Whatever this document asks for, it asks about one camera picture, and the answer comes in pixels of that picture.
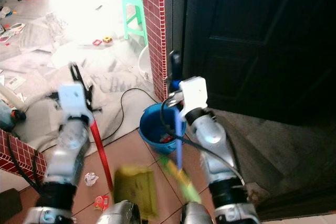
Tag silver left robot leg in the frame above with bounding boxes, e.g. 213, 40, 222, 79
97, 200, 143, 224

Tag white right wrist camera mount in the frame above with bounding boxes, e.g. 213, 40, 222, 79
175, 76, 208, 120

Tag silver robot leg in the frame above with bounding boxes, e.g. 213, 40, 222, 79
181, 201, 216, 224
97, 200, 143, 224

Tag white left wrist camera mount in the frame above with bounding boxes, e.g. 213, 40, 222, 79
57, 82, 91, 124

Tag black wooden door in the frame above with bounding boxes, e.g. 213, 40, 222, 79
182, 0, 336, 127

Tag yellow dustpan with red handle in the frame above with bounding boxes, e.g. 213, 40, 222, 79
88, 119, 159, 220

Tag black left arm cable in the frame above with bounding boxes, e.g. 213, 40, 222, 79
7, 148, 49, 194

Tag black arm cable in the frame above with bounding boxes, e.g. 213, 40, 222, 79
7, 148, 49, 194
167, 96, 244, 183

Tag blue plastic bucket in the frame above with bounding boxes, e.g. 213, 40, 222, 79
139, 103, 182, 155

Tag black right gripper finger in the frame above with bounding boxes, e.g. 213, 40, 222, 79
169, 50, 184, 81

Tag silver right robot leg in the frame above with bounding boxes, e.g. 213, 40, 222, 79
181, 201, 216, 224

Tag red snack wrapper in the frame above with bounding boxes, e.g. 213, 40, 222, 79
93, 195, 110, 210

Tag blue-handled broom green bristles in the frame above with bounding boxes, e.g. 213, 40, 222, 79
162, 80, 203, 205

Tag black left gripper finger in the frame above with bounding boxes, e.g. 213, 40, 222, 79
69, 62, 86, 86

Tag thin black floor cable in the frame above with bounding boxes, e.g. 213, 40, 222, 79
100, 87, 161, 142

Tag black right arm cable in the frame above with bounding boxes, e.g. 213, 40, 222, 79
167, 96, 244, 183

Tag white plastic basin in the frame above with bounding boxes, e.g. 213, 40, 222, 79
138, 45, 153, 83

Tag white paper card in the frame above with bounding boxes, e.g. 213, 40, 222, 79
5, 75, 27, 91

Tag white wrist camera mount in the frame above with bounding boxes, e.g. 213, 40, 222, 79
175, 76, 208, 120
57, 82, 91, 124

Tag black block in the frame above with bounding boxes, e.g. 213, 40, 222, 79
0, 188, 23, 224

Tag crumpled white paper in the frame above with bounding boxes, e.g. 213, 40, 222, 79
83, 171, 100, 187

